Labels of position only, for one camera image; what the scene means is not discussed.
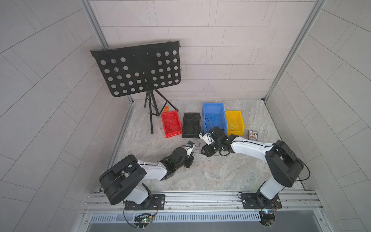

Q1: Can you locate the white cable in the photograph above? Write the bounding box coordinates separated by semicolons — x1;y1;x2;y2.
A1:
224;101;244;131

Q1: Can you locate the blue card box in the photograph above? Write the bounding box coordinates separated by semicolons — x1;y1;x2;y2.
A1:
248;130;259;141

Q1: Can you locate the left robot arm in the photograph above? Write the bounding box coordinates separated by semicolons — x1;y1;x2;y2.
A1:
99;141;195;210

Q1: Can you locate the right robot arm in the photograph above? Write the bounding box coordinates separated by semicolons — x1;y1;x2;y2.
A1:
199;126;305;205

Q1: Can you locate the black plastic bin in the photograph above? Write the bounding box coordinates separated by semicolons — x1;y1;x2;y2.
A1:
182;113;201;138

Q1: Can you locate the blue plastic bin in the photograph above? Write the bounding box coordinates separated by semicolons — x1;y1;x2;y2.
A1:
203;103;228;133

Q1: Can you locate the yellow plastic bin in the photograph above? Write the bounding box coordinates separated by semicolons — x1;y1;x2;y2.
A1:
225;110;245;136

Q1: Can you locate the red plastic bin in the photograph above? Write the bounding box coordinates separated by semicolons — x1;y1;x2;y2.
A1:
161;111;183;138

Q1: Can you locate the left controller board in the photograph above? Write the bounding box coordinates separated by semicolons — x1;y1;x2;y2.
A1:
134;213;155;228

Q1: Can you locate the controller board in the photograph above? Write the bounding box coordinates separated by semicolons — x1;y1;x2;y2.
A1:
259;210;275;227
134;213;155;228

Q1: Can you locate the right controller board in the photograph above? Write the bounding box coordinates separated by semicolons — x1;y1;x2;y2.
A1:
259;210;275;227

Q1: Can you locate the black perforated music stand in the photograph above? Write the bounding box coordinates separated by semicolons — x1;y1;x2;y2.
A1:
91;41;181;118

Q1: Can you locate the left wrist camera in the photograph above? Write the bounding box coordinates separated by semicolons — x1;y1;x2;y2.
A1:
185;141;195;156

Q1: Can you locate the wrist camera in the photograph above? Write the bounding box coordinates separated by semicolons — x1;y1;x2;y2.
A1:
185;141;195;156
199;132;214;146

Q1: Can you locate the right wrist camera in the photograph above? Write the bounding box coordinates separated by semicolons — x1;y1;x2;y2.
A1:
199;132;214;146

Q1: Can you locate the aluminium rail frame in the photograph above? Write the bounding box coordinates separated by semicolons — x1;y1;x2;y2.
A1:
73;189;334;232

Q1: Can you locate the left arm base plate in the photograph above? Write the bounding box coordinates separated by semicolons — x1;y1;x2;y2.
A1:
124;194;166;211

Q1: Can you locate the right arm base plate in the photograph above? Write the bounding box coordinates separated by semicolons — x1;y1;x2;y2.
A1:
237;192;282;209

